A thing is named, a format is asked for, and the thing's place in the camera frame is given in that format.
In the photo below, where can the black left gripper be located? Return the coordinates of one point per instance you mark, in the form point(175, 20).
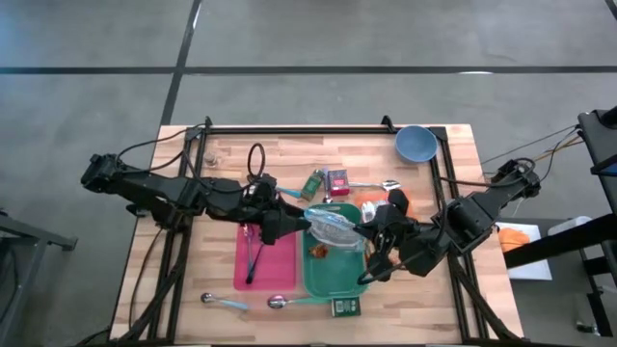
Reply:
point(275, 224)

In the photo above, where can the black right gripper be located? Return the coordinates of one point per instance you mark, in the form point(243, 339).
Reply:
point(402, 236)

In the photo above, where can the clear plastic bag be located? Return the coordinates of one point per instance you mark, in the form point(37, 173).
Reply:
point(332, 226)

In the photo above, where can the orange translucent plastic bin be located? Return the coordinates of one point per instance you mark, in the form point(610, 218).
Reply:
point(368, 196)

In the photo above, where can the teal plastic bin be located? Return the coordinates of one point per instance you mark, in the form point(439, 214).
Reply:
point(337, 274)

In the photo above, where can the pink translucent plastic bin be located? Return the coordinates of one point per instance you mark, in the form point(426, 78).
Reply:
point(279, 270)

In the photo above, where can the green spice tin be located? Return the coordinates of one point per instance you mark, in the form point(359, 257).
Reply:
point(346, 307)

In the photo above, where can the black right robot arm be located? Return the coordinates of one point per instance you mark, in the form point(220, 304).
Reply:
point(463, 221)

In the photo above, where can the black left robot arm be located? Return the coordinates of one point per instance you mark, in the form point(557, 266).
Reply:
point(169, 193)

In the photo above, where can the brown snack packet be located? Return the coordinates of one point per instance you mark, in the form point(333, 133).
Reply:
point(320, 250)

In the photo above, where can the red spice box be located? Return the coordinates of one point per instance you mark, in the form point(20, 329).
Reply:
point(338, 183)

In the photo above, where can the small round clear cup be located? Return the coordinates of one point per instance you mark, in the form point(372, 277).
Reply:
point(210, 159)

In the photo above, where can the blue bowl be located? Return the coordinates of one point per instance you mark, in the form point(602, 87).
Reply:
point(416, 143)

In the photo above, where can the black table clamp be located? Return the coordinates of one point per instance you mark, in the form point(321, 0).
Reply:
point(387, 121)
point(207, 123)

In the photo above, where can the orange cloth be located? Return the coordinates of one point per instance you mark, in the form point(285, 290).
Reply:
point(513, 239)

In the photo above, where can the white paper sheet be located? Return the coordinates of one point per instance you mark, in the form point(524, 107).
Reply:
point(535, 265)

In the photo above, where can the black metal stand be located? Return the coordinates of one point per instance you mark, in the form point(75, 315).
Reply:
point(554, 243)

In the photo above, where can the white plastic tub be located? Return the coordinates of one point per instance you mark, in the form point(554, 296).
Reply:
point(569, 225)

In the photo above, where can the black desk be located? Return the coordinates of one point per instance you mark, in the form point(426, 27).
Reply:
point(602, 140)

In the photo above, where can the grey metal stand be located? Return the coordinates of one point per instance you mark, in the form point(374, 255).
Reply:
point(38, 233)

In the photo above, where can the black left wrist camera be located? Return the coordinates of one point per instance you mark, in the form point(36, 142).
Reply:
point(262, 188)

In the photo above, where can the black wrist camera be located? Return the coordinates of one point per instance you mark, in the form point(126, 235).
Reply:
point(399, 201)
point(262, 188)

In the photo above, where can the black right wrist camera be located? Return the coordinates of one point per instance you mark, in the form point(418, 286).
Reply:
point(399, 201)

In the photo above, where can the black aluminium table frame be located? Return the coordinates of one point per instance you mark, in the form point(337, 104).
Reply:
point(313, 130)

